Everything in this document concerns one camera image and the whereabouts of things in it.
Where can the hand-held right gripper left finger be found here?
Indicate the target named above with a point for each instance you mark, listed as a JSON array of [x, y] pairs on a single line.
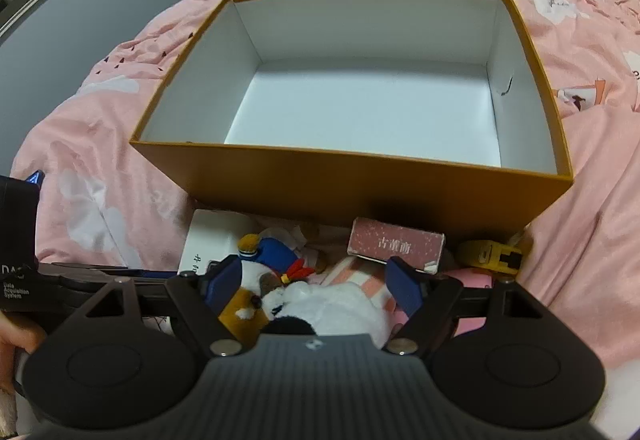
[[222, 282]]

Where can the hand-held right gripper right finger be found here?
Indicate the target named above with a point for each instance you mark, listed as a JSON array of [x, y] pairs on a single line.
[[404, 290]]

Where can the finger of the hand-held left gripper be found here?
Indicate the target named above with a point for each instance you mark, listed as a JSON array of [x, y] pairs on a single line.
[[36, 177], [70, 277]]

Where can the small printed cardboard box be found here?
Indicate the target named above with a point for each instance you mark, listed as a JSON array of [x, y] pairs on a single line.
[[395, 245]]

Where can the white rectangular box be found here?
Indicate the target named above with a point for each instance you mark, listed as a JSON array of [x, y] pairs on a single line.
[[212, 232]]

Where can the orange cardboard box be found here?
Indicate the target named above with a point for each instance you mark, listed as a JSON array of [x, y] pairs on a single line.
[[380, 200]]

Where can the person's left hand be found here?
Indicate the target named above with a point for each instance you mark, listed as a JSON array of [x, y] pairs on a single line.
[[15, 335]]

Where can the duck plush toy blue outfit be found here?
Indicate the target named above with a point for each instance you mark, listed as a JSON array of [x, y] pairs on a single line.
[[277, 256]]

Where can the white plush toy striped hat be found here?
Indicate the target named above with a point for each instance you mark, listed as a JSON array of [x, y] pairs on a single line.
[[335, 307]]

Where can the yellow tape measure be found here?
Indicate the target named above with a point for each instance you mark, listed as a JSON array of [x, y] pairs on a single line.
[[487, 255]]

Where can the pink printed bed sheet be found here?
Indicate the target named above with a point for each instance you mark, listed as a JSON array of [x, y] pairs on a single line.
[[585, 130]]

